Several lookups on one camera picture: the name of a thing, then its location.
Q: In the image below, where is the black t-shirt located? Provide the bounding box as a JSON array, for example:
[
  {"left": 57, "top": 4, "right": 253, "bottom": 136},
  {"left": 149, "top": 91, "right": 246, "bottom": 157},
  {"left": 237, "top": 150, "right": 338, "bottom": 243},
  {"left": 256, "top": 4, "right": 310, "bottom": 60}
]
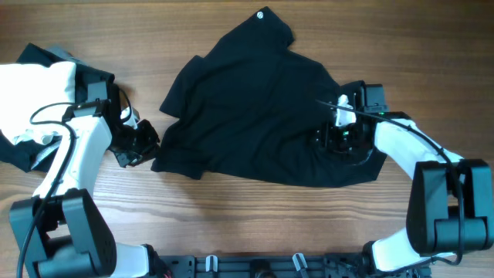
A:
[{"left": 151, "top": 7, "right": 386, "bottom": 188}]

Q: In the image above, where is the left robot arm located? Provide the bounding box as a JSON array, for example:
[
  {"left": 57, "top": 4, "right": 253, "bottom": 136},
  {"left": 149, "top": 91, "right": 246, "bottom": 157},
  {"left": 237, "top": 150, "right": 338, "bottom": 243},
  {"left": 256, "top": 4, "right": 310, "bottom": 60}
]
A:
[{"left": 9, "top": 82, "right": 168, "bottom": 277}]

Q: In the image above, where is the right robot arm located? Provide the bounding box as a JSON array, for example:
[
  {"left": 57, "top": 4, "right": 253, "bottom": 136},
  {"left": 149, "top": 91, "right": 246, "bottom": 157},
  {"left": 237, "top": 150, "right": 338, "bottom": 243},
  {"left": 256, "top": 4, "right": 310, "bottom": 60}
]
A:
[{"left": 316, "top": 84, "right": 493, "bottom": 277}]

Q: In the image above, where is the black folded garment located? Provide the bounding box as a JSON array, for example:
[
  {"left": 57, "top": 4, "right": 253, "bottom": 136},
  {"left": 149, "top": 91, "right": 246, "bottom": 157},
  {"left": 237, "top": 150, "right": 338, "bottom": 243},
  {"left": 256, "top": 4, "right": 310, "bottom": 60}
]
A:
[{"left": 1, "top": 50, "right": 115, "bottom": 172}]

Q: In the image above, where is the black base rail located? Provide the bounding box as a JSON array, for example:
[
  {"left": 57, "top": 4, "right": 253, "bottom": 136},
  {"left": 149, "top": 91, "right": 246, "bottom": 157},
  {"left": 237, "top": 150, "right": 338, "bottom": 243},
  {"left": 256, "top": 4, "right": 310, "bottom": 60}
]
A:
[{"left": 161, "top": 253, "right": 432, "bottom": 278}]

